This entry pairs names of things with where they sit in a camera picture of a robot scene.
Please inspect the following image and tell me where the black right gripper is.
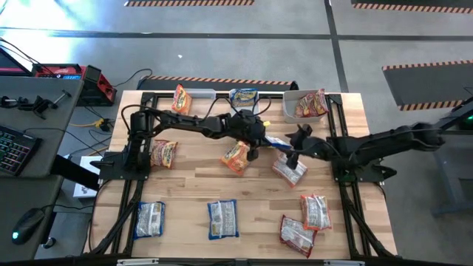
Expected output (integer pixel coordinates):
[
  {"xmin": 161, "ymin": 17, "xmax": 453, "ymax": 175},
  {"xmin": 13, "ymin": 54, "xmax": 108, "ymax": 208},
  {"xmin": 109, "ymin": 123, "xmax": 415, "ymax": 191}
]
[{"xmin": 286, "ymin": 123, "xmax": 336, "ymax": 171}]

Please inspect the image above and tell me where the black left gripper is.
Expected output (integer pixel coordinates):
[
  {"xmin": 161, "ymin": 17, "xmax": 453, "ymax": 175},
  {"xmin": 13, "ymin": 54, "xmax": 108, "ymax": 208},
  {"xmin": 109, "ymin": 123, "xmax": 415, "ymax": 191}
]
[{"xmin": 221, "ymin": 109, "xmax": 268, "ymax": 163}]

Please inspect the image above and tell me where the orange Maruchan noodle pack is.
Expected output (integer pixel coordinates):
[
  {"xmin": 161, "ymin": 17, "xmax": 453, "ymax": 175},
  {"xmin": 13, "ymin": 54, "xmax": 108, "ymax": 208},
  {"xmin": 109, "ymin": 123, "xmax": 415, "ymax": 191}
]
[
  {"xmin": 171, "ymin": 83, "xmax": 193, "ymax": 115},
  {"xmin": 299, "ymin": 194, "xmax": 333, "ymax": 232},
  {"xmin": 220, "ymin": 140, "xmax": 252, "ymax": 177},
  {"xmin": 271, "ymin": 151, "xmax": 309, "ymax": 188}
]

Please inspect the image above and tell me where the red Maruchan noodle pack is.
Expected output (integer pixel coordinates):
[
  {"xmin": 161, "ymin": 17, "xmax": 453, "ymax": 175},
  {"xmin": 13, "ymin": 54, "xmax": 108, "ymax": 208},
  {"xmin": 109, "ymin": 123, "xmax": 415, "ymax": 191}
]
[
  {"xmin": 279, "ymin": 214, "xmax": 318, "ymax": 259},
  {"xmin": 293, "ymin": 92, "xmax": 319, "ymax": 119},
  {"xmin": 312, "ymin": 88, "xmax": 330, "ymax": 116},
  {"xmin": 149, "ymin": 138, "xmax": 179, "ymax": 169}
]

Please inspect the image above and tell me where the pale grey plastic bin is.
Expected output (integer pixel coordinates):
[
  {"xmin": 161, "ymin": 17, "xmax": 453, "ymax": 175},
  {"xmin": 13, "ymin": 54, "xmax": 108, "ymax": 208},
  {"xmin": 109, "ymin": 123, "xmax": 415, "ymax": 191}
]
[{"xmin": 282, "ymin": 89, "xmax": 330, "ymax": 125}]

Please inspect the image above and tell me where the white plastic bin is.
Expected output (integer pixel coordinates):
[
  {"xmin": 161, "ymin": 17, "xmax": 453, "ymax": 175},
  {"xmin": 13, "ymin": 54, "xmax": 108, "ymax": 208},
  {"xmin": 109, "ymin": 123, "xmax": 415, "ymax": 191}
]
[{"xmin": 228, "ymin": 88, "xmax": 260, "ymax": 116}]

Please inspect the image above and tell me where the black hazard-striped floor mat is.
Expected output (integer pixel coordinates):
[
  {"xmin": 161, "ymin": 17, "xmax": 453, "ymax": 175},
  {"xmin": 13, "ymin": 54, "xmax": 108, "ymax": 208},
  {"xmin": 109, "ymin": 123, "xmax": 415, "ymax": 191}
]
[
  {"xmin": 381, "ymin": 59, "xmax": 473, "ymax": 112},
  {"xmin": 136, "ymin": 75, "xmax": 300, "ymax": 92},
  {"xmin": 123, "ymin": 0, "xmax": 256, "ymax": 7},
  {"xmin": 350, "ymin": 0, "xmax": 473, "ymax": 15}
]

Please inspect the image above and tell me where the clear plastic bin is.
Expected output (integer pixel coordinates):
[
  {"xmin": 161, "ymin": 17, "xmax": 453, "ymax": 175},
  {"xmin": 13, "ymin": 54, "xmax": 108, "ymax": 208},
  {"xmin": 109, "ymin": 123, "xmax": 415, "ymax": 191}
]
[{"xmin": 173, "ymin": 87, "xmax": 217, "ymax": 112}]

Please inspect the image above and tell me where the dark metal stand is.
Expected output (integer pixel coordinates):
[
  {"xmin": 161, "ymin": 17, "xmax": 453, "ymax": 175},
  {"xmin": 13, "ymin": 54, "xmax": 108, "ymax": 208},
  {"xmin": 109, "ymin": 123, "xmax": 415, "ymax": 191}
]
[{"xmin": 421, "ymin": 95, "xmax": 473, "ymax": 216}]

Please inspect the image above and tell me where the yellow power plug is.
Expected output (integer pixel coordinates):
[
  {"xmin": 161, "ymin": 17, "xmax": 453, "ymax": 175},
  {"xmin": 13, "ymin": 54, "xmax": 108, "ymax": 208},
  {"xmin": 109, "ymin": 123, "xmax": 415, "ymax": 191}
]
[{"xmin": 69, "ymin": 117, "xmax": 112, "ymax": 133}]

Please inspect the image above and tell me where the white cardboard box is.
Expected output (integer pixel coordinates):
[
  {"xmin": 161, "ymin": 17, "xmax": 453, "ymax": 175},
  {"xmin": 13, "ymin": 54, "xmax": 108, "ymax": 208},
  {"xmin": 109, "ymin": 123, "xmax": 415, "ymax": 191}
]
[{"xmin": 72, "ymin": 154, "xmax": 103, "ymax": 200}]

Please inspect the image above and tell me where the red and black charger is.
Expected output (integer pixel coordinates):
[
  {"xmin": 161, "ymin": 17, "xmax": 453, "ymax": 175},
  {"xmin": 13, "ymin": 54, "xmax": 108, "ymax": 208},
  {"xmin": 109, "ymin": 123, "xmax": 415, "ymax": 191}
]
[{"xmin": 75, "ymin": 64, "xmax": 118, "ymax": 108}]

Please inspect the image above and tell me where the black desk brace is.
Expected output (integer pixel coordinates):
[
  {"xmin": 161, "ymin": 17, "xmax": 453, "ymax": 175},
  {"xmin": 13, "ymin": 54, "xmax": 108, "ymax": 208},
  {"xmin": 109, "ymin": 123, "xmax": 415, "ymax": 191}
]
[{"xmin": 50, "ymin": 154, "xmax": 101, "ymax": 192}]

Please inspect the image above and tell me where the grey side desk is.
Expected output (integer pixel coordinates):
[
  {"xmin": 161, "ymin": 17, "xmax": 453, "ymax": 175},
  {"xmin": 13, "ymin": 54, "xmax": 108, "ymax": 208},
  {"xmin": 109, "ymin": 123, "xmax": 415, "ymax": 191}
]
[{"xmin": 0, "ymin": 75, "xmax": 85, "ymax": 265}]

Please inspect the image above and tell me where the red tool case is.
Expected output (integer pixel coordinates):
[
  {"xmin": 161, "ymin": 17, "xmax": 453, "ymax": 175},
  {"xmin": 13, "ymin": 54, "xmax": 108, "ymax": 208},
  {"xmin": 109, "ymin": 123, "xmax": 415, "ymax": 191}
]
[{"xmin": 32, "ymin": 63, "xmax": 88, "ymax": 81}]

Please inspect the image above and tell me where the black clamp tool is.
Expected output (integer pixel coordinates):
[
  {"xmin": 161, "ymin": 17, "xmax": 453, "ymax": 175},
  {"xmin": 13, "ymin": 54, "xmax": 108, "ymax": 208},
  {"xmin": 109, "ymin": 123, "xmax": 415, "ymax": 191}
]
[{"xmin": 0, "ymin": 89, "xmax": 73, "ymax": 120}]

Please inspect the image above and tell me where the black computer mouse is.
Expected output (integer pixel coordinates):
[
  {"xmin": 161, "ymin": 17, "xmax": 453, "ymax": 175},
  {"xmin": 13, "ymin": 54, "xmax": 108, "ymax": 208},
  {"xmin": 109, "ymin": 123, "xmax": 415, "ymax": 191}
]
[{"xmin": 10, "ymin": 207, "xmax": 46, "ymax": 246}]

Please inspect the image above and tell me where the backlit black keyboard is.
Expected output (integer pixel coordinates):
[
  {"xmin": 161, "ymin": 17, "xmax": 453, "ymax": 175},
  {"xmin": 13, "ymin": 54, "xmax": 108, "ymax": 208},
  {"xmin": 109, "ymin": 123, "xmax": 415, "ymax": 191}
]
[{"xmin": 0, "ymin": 124, "xmax": 42, "ymax": 177}]

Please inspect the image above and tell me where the black flat monitor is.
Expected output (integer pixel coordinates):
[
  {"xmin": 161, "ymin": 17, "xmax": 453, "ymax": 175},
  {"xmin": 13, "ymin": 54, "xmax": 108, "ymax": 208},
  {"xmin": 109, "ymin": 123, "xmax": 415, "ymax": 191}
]
[{"xmin": 0, "ymin": 47, "xmax": 35, "ymax": 78}]

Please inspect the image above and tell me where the silver aluminium bracket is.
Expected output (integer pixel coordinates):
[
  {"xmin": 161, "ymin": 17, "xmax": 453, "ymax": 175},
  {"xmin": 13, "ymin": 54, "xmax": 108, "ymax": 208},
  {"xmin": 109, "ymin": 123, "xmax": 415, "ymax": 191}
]
[
  {"xmin": 116, "ymin": 258, "xmax": 160, "ymax": 266},
  {"xmin": 323, "ymin": 259, "xmax": 366, "ymax": 266}
]

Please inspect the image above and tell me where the black charger cable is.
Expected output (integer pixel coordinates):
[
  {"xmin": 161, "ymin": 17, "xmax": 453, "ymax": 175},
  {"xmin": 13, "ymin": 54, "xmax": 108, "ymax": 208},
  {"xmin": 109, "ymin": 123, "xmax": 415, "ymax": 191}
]
[{"xmin": 112, "ymin": 68, "xmax": 154, "ymax": 89}]

